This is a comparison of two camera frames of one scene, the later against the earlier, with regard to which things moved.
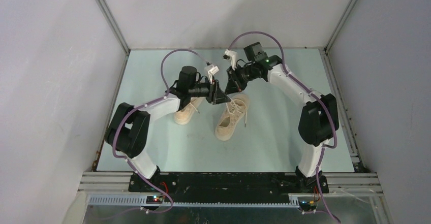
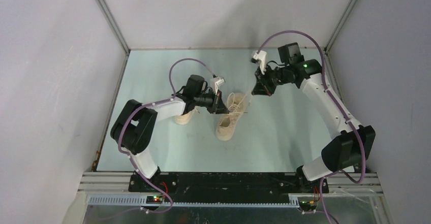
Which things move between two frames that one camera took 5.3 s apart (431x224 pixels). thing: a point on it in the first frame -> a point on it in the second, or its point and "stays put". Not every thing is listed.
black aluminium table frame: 228,186 stays put
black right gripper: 235,85 -> 262,87
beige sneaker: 236,110 stays put
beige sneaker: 184,116 stays put
